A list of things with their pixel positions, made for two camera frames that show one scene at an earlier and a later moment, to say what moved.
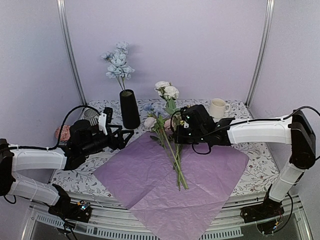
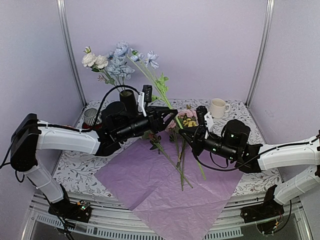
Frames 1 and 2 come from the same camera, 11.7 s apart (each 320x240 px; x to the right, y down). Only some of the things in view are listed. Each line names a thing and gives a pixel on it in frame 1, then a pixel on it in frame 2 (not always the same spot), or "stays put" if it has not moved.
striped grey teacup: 92,115 stays put
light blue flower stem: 118,69 stays put
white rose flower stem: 169,92 to 98,62
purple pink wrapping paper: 175,189 stays put
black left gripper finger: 122,141 to 162,127
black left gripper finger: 109,130 to 162,111
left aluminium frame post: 62,8 stays put
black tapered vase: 130,113 stays put
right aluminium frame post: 270,7 stays put
